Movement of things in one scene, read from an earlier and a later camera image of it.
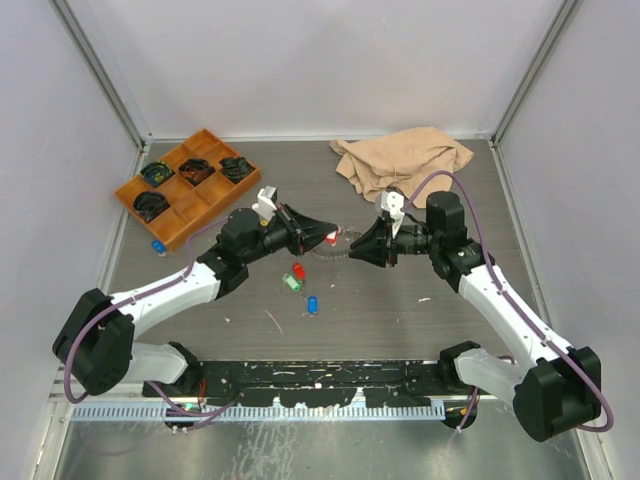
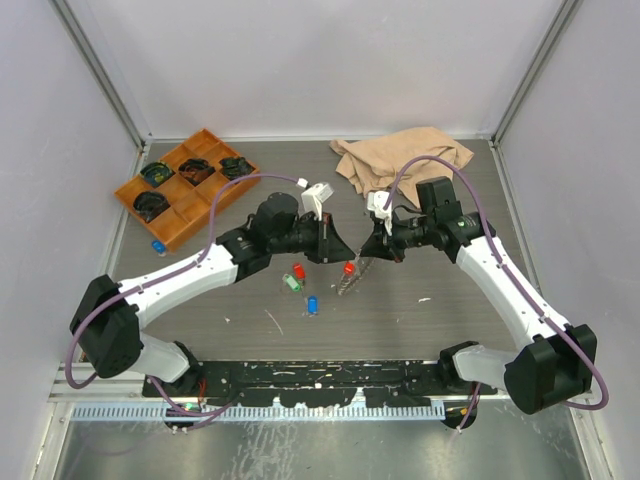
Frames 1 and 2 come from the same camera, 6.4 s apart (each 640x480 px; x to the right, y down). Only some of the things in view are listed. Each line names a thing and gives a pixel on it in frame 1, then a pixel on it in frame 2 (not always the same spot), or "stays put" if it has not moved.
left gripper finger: [310, 228] → [338, 248]
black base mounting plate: [322, 382] stays put
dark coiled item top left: [157, 173] stays put
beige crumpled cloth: [401, 163] stays put
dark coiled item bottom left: [150, 204] stays put
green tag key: [291, 282] stays put
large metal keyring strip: [345, 231] → [348, 282]
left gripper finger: [312, 241] → [338, 253]
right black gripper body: [397, 244] stays put
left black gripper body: [286, 225] → [323, 237]
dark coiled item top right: [235, 168] stays put
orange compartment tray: [186, 187] stays put
